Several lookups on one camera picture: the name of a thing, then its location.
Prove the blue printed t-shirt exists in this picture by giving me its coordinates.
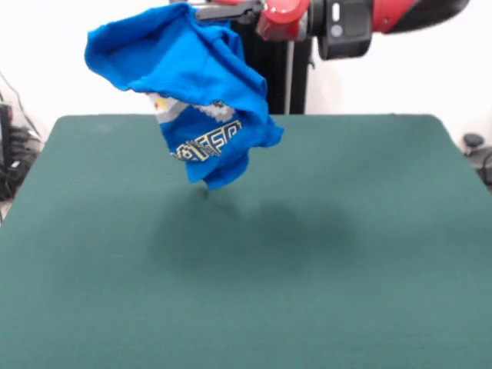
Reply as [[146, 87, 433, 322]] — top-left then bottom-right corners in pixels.
[[84, 1, 286, 191]]

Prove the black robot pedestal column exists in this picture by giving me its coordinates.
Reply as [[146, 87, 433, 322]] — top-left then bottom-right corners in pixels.
[[168, 0, 317, 116]]

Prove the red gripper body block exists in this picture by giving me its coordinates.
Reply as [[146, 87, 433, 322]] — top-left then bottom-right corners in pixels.
[[256, 0, 311, 42]]

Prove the dark green table cloth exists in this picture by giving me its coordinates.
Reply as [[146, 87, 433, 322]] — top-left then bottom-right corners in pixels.
[[0, 113, 492, 369]]

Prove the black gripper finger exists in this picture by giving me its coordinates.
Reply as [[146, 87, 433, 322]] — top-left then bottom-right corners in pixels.
[[206, 0, 268, 8], [194, 4, 263, 22]]

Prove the black cables and equipment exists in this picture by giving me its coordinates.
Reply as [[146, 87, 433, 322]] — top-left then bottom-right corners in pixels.
[[0, 68, 44, 224]]

